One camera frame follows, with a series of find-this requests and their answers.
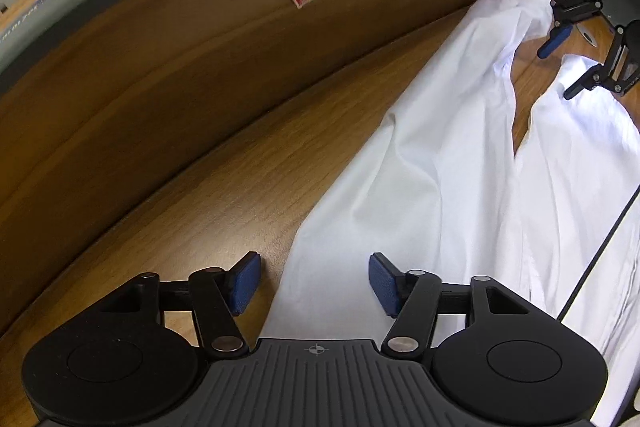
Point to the wood partition with sticker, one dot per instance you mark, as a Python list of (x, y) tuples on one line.
[(175, 82)]

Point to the white shirt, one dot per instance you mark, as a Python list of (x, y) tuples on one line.
[(425, 182)]

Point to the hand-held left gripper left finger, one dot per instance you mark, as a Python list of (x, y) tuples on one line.
[(245, 282)]

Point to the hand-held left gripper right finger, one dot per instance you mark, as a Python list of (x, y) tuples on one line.
[(385, 287)]

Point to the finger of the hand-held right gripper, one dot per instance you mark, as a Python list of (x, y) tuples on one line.
[(552, 42), (585, 82)]

